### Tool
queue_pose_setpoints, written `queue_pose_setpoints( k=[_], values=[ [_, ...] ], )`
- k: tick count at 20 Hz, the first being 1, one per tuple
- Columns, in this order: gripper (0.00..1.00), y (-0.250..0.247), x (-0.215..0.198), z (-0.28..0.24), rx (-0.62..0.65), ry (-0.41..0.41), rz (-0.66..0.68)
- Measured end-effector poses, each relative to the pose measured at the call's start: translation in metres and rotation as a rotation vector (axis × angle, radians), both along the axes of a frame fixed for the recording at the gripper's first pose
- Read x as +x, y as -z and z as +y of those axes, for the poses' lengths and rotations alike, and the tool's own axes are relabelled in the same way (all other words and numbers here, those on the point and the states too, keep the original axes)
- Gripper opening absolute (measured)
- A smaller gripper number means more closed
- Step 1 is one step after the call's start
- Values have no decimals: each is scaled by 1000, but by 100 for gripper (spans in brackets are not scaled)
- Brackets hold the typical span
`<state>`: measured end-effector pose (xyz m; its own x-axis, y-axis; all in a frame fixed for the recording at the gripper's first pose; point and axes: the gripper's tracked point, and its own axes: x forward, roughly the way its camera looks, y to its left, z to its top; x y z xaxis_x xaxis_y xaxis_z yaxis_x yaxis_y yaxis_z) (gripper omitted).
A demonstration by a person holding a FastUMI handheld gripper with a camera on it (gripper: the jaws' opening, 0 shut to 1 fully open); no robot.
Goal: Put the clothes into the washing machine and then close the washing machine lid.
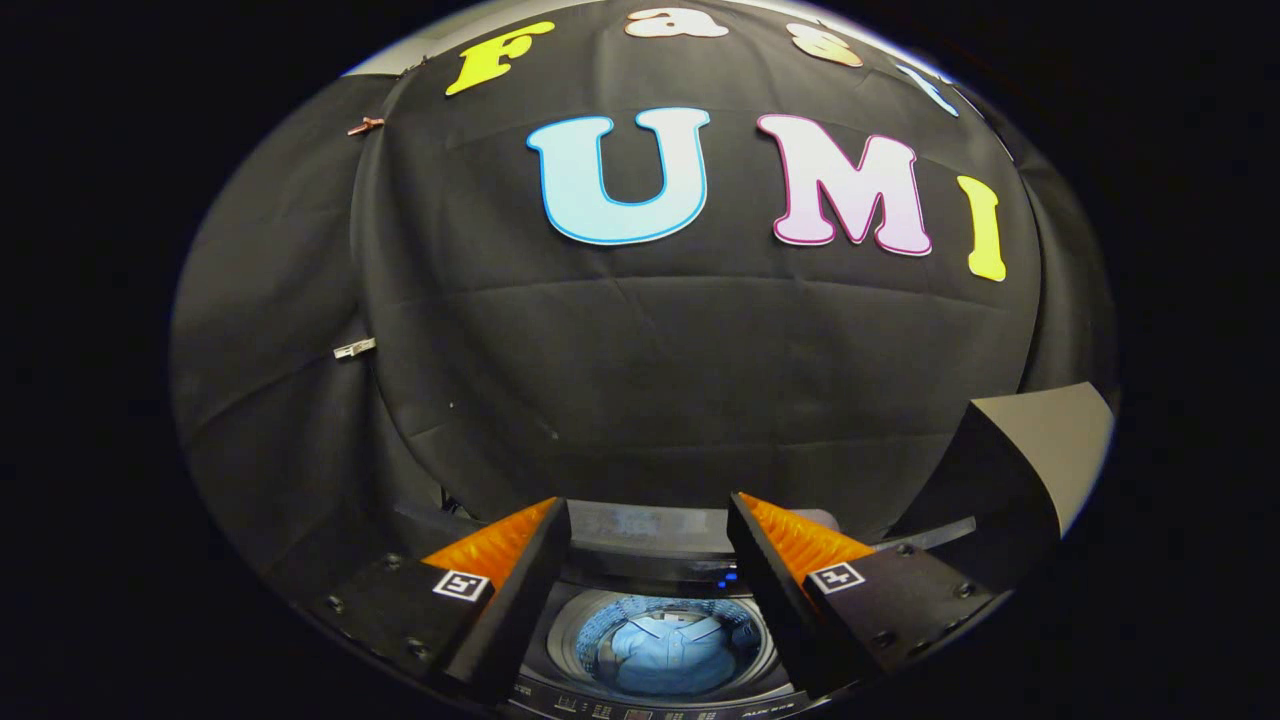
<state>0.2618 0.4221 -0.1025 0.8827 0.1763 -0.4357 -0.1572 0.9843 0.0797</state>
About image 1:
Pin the light blue polo shirt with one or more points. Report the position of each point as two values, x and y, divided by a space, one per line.
675 655

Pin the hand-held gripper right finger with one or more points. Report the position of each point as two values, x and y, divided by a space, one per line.
775 590

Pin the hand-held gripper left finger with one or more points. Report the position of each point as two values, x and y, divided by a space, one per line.
520 590

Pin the pink clip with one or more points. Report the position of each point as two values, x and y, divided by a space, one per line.
365 125

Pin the grey washing machine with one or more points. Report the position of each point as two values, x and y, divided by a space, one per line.
560 640

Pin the black backdrop cloth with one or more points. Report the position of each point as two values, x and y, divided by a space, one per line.
650 380

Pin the silver clip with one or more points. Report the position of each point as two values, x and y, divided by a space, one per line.
354 347

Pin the grey cabinet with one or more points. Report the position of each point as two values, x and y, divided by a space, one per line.
1060 440

